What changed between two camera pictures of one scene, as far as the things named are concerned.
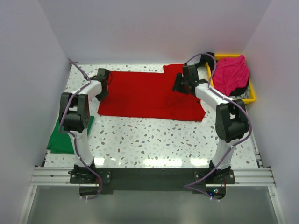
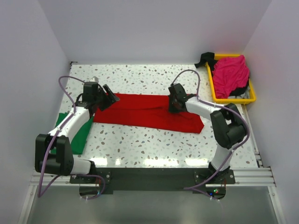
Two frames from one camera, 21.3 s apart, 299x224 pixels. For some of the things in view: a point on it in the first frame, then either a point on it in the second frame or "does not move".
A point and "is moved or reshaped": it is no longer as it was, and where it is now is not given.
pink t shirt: (229, 73) does not move
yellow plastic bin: (252, 98) does not move
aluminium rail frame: (259, 177) does not move
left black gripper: (101, 97) → (108, 102)
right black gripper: (175, 87) → (171, 109)
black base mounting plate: (153, 179) does not move
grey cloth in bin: (246, 94) does not move
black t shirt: (205, 58) does not move
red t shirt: (151, 95) is moved or reshaped
